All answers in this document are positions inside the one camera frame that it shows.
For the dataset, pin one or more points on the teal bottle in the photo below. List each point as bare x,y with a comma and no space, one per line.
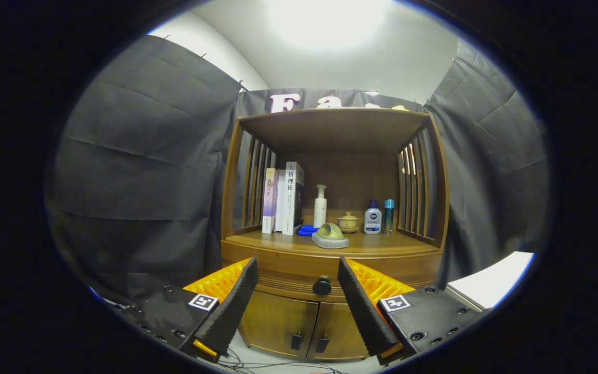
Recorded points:
389,215

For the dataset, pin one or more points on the blue folded towel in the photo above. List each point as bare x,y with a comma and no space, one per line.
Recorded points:
307,230

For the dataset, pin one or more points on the wooden drawer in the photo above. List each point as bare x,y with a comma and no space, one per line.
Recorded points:
299,267

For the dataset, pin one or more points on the wooden cabinet door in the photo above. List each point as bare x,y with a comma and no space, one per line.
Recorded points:
278,322
338,332

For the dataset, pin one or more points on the beige lidded teacup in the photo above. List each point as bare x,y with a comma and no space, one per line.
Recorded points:
348,223

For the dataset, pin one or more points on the wooden countertop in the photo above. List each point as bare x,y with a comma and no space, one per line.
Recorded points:
382,243

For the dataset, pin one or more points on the white bottle with blue pump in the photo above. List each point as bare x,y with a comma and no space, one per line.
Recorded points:
372,219

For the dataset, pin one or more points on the purple book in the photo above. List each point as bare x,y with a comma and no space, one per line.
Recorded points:
269,202

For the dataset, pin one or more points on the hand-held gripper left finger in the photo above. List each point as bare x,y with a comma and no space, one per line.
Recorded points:
234,304

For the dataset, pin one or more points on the brown wooden cabinet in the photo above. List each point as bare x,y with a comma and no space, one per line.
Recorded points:
335,130

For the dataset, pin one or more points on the white table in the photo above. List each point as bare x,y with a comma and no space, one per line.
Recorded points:
496,278

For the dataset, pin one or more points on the thin white book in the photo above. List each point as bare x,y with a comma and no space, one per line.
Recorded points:
280,208

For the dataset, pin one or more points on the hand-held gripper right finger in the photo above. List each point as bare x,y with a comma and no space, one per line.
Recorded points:
364,311

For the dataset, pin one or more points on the white and black book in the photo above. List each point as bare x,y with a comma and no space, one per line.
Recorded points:
289,202

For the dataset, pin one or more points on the black drawer knob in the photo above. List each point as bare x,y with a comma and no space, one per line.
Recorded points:
322,286

